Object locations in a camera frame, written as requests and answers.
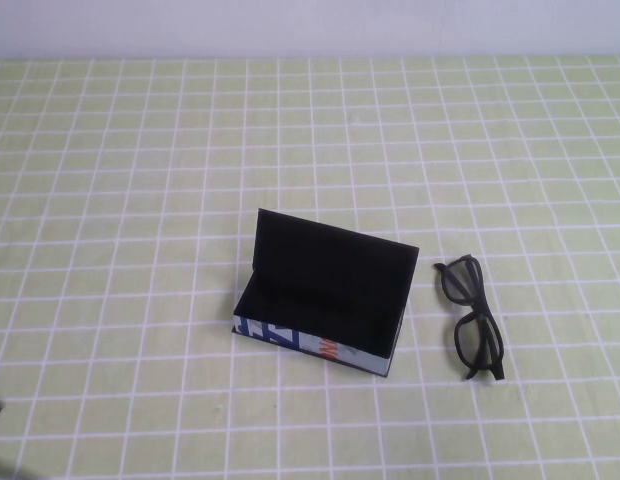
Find black glasses case printed side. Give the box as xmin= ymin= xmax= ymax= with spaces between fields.
xmin=231 ymin=207 xmax=421 ymax=377

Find black framed glasses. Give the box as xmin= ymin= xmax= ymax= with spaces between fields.
xmin=432 ymin=254 xmax=509 ymax=384

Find green white checked tablecloth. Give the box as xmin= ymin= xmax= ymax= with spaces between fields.
xmin=0 ymin=53 xmax=620 ymax=480

